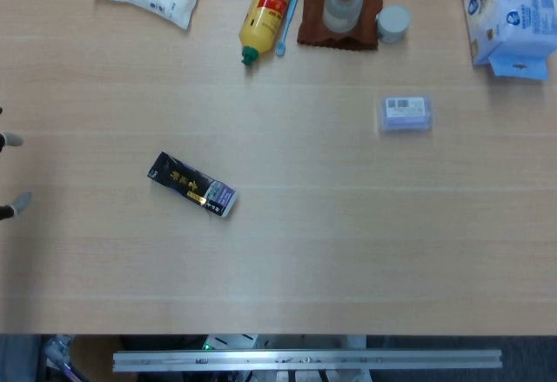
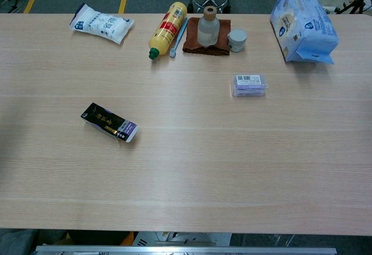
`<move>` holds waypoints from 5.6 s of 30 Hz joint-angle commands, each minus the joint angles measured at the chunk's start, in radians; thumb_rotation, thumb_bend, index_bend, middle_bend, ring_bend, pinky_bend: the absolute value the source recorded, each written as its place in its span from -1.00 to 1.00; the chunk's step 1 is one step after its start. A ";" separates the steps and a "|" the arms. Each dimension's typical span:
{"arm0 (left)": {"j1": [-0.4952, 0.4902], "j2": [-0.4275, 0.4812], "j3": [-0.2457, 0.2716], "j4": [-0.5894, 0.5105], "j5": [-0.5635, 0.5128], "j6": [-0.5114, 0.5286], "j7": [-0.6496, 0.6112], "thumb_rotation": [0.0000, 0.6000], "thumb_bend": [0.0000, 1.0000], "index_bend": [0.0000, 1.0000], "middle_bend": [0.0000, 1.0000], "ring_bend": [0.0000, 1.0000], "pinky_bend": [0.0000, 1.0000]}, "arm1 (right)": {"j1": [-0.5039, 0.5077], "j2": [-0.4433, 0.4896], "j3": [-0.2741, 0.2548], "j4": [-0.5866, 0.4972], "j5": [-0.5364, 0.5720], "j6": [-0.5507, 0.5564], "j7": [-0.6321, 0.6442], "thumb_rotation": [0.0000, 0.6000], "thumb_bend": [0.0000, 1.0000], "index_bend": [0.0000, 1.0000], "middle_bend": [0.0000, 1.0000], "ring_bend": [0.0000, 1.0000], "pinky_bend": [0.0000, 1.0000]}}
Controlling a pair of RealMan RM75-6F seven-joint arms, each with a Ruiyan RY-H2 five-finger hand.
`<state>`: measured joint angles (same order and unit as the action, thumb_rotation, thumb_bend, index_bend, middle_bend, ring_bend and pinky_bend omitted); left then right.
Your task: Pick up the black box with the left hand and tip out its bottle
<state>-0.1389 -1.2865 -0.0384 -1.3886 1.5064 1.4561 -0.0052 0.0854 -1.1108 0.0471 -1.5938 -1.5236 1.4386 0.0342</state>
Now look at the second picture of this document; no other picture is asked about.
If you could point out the purple soap in clear box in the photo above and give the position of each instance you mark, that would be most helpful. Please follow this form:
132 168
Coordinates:
249 85

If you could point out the large blue white package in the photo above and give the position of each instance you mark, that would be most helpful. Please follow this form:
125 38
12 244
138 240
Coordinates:
305 28

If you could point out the yellow bottle with green cap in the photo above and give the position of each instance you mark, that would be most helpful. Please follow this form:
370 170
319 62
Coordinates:
168 28

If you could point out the frosted glass bottle wooden cap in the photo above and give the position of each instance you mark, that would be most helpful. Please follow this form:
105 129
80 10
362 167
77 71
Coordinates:
209 30

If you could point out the light blue toothbrush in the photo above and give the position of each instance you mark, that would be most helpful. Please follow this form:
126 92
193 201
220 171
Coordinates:
178 39

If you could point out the aluminium rail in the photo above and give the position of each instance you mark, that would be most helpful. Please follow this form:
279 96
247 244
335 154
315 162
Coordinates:
186 250

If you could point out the white salt bag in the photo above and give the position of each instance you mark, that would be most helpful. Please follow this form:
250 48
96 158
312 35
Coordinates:
101 27

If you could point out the brown cloth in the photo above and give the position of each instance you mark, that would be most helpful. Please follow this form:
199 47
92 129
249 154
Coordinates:
207 38

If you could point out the black snack bar packet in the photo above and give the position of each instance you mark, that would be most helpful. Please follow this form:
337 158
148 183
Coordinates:
108 121

